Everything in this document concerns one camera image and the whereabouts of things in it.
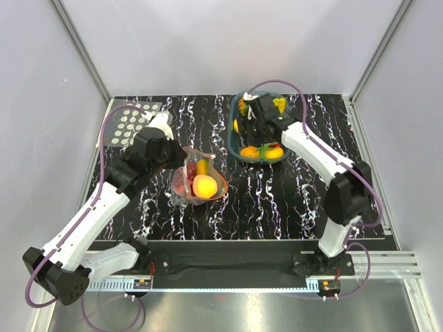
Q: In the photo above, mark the white slotted cable duct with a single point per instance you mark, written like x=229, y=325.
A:
x=131, y=285

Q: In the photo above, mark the pink dragon fruit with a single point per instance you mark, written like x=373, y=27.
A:
x=262, y=150

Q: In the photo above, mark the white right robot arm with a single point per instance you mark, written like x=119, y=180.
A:
x=349, y=184

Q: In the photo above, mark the clear sheet with white dots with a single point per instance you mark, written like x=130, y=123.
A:
x=125, y=123

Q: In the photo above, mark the aluminium frame rail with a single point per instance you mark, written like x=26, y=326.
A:
x=383, y=265

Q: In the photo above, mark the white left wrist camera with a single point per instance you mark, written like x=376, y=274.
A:
x=163, y=120

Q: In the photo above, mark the clear zip top bag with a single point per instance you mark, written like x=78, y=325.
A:
x=194, y=155

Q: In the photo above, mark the small yellow orange fruit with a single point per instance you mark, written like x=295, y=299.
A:
x=273, y=153

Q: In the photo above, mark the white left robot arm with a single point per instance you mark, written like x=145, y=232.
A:
x=60, y=267

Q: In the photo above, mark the orange pineapple toy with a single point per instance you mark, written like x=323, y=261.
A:
x=242, y=105

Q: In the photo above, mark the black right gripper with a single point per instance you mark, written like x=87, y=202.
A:
x=244, y=124

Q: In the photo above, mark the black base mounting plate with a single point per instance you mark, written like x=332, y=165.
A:
x=302, y=256

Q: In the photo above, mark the yellow lemon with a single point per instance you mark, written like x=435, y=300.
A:
x=235, y=126

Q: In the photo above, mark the transparent blue plastic fruit tray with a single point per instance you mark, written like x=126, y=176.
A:
x=236, y=142

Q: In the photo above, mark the yellow banana bunch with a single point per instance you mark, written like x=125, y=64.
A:
x=280, y=103

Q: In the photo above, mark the pink peach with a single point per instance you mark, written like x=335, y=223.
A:
x=178, y=183

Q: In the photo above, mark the purple grape bunch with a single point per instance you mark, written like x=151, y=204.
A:
x=191, y=171

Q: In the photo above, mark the yellow green mango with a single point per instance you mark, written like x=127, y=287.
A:
x=202, y=167

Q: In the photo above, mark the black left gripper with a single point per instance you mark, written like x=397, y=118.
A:
x=180, y=155

